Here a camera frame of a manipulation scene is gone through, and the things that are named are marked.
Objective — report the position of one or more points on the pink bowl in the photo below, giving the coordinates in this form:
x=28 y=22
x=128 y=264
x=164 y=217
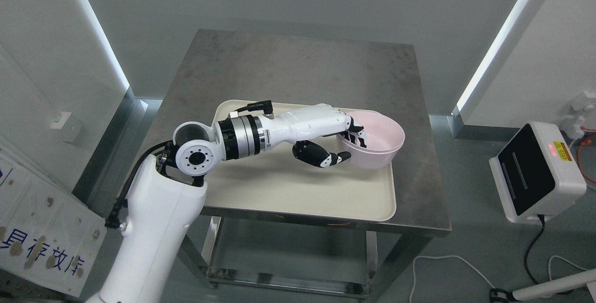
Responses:
x=369 y=159
x=382 y=132

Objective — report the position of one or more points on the cream plastic tray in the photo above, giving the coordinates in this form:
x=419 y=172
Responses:
x=276 y=182

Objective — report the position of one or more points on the white sign board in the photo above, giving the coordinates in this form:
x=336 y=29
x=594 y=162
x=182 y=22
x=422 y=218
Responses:
x=48 y=236

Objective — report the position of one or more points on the steel table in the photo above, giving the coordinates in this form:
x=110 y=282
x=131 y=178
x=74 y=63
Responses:
x=384 y=77

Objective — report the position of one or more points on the white black box device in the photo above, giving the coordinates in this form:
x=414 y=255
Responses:
x=536 y=175

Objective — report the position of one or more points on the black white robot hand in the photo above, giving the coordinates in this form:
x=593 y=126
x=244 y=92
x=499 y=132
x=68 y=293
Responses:
x=301 y=126

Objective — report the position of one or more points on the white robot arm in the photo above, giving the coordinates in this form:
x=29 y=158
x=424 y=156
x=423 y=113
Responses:
x=164 y=193

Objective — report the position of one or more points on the white wheeled stand leg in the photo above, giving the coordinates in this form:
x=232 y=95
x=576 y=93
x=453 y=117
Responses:
x=572 y=282

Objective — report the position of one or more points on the white wall plug adapter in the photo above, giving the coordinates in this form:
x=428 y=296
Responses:
x=581 y=105

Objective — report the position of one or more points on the white wall socket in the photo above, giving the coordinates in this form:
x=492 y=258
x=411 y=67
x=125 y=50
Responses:
x=63 y=120

